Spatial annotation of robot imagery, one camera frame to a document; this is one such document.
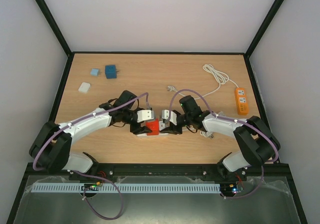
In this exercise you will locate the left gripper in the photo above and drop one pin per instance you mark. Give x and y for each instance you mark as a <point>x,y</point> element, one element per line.
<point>138,129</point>

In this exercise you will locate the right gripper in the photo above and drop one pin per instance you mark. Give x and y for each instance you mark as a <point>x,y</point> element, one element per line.
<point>173,126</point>

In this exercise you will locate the white power strip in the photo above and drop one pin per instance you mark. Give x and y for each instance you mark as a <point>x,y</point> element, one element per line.
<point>143,135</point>

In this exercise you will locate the small white usb charger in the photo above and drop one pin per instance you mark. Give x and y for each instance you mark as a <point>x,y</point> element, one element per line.
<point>162,126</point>

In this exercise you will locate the red cube socket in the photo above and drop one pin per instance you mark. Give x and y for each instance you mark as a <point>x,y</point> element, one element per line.
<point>154,126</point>

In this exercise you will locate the dark blue cube socket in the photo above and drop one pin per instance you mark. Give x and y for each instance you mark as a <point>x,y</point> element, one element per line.
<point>110,71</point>

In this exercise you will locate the white cube adapter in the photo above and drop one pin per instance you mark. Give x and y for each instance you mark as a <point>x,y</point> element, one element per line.
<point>84,87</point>

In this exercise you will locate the light blue usb charger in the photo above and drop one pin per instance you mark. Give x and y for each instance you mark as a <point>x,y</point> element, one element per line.
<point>95,72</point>

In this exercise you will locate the orange power strip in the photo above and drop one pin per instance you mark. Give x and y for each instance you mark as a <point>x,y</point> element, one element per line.
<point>241,101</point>

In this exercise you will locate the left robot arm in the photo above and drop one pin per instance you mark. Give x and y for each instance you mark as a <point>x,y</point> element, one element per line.
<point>51,149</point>

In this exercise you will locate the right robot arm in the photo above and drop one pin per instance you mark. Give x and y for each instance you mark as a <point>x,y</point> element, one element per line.
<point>257,144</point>

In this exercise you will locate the light blue cable duct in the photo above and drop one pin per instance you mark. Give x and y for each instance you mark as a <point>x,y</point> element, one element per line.
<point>127,188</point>

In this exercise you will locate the black mounting rail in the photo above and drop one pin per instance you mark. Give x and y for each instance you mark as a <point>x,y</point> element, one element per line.
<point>204,172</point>

